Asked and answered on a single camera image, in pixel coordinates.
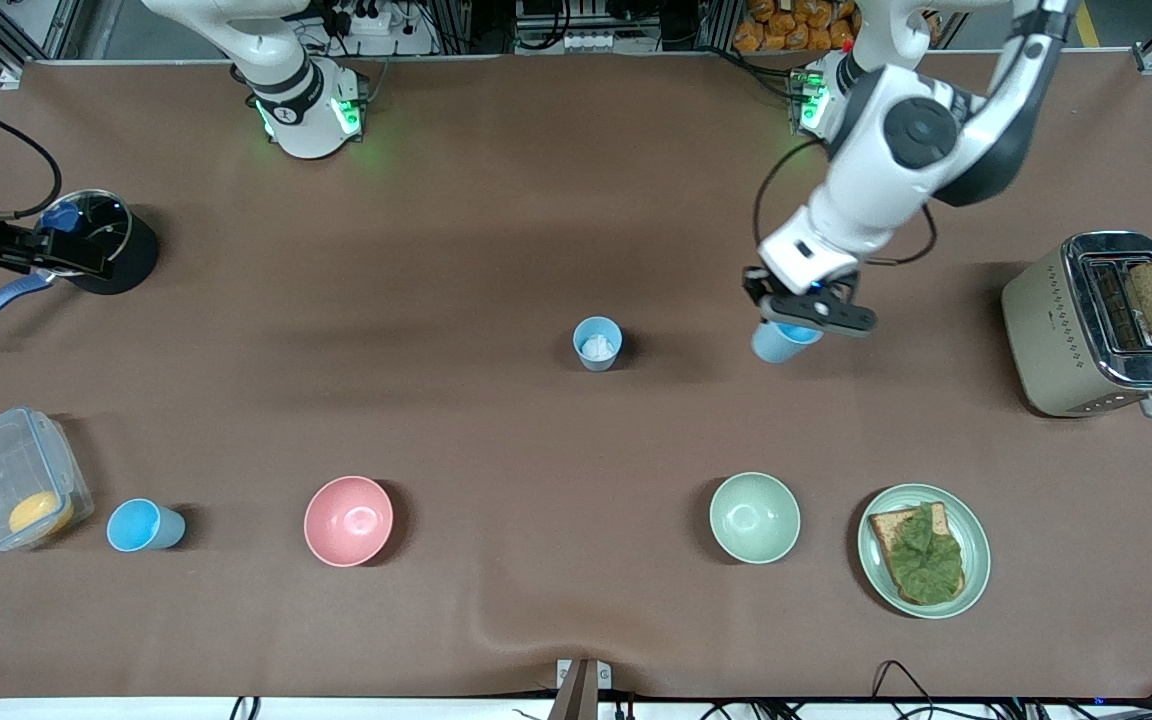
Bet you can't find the blue plastic cup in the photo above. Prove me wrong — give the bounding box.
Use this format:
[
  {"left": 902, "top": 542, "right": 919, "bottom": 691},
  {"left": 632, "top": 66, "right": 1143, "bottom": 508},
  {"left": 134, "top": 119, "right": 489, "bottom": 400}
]
[
  {"left": 106, "top": 498, "right": 187, "bottom": 553},
  {"left": 751, "top": 318, "right": 824, "bottom": 364}
]

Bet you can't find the blue cup holding white paper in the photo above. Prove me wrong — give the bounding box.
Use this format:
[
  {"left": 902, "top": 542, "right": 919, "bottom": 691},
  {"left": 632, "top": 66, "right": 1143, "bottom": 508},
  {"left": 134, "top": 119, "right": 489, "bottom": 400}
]
[{"left": 573, "top": 316, "right": 624, "bottom": 372}]

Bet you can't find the glass lid with blue knob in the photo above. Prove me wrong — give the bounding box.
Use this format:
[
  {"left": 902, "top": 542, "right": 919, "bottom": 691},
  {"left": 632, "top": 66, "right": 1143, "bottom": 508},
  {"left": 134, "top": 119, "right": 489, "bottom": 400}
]
[{"left": 41, "top": 190, "right": 132, "bottom": 276}]

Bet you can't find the black cooking pot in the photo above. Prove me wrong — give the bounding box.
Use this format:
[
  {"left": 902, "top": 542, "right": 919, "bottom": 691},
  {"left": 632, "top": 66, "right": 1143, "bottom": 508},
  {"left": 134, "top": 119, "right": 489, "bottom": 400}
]
[{"left": 41, "top": 188, "right": 160, "bottom": 296}]

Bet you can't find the brown table cloth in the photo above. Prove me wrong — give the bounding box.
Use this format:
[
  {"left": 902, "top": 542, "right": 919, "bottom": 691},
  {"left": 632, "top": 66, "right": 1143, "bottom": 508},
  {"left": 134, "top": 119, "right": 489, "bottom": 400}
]
[{"left": 0, "top": 52, "right": 1152, "bottom": 701}]

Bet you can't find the cream and chrome toaster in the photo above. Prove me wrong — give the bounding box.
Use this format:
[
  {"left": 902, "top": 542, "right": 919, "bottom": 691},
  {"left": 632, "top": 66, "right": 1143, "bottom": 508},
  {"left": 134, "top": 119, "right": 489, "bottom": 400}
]
[{"left": 1000, "top": 232, "right": 1152, "bottom": 419}]

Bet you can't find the toast slice under lettuce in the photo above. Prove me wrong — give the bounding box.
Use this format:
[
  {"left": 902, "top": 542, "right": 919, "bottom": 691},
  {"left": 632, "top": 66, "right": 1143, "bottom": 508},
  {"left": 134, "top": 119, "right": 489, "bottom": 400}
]
[{"left": 869, "top": 502, "right": 967, "bottom": 605}]

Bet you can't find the pale green bowl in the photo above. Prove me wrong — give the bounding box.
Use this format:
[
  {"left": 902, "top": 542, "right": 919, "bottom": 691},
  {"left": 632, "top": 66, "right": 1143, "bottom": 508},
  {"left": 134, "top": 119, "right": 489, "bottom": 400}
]
[{"left": 709, "top": 472, "right": 802, "bottom": 565}]

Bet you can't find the yellow round food item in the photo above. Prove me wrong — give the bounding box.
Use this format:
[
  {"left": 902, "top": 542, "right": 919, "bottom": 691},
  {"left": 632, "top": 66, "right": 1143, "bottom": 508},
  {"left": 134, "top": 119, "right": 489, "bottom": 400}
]
[{"left": 8, "top": 490, "right": 75, "bottom": 541}]

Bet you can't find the green lettuce leaf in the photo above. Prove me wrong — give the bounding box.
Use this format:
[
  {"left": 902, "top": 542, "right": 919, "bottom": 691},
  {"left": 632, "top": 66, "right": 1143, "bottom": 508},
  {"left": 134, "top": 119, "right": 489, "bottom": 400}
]
[{"left": 881, "top": 503, "right": 965, "bottom": 603}]

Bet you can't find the pale green plate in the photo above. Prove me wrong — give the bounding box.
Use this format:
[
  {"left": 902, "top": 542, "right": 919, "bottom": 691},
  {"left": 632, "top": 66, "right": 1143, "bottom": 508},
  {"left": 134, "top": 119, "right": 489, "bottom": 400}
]
[{"left": 857, "top": 484, "right": 992, "bottom": 620}]

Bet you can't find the bag of orange buns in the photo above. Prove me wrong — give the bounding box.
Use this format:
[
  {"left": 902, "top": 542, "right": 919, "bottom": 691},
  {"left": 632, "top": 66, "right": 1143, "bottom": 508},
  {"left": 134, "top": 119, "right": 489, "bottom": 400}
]
[{"left": 733, "top": 0, "right": 862, "bottom": 53}]

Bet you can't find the pink bowl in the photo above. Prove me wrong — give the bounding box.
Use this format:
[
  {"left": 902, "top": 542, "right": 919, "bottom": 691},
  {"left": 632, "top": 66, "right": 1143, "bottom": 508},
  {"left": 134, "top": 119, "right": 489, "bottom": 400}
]
[{"left": 303, "top": 476, "right": 395, "bottom": 568}]

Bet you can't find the white power strip with plugs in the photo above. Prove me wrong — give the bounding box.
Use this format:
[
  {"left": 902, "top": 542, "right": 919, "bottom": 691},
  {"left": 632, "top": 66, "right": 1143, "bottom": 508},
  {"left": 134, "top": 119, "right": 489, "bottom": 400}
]
[{"left": 341, "top": 5, "right": 395, "bottom": 36}]

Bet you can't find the blue utensil handle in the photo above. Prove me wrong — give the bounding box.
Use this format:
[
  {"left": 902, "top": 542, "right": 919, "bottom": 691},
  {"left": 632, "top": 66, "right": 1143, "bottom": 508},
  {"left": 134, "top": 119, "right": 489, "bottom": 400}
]
[{"left": 0, "top": 272, "right": 55, "bottom": 343}]

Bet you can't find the black floor cable loop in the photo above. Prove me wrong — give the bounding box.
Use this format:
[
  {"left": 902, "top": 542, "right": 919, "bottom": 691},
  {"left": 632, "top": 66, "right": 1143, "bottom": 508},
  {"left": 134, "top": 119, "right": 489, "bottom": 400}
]
[{"left": 871, "top": 660, "right": 937, "bottom": 720}]

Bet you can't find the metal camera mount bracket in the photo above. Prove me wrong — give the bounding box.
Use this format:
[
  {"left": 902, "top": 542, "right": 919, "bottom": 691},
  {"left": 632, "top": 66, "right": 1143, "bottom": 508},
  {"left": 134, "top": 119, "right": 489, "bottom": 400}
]
[{"left": 556, "top": 658, "right": 613, "bottom": 720}]

